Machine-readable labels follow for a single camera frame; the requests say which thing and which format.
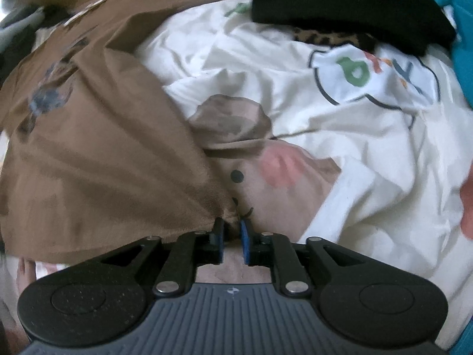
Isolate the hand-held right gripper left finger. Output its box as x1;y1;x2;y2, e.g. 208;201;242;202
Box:
100;217;226;298

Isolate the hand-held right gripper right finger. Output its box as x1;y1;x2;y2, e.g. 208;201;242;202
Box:
240;220;366;298

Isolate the brown printed t-shirt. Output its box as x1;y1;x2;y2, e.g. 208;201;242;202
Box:
0;0;255;267

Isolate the white bear print bedsheet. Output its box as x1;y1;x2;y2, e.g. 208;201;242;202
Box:
0;0;473;355

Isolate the leopard print cloth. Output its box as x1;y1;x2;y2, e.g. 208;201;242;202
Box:
294;28;378;50

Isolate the black folded garment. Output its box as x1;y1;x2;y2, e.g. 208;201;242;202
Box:
251;0;457;58

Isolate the teal printed blanket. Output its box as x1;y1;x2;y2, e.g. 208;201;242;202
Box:
429;0;473;108

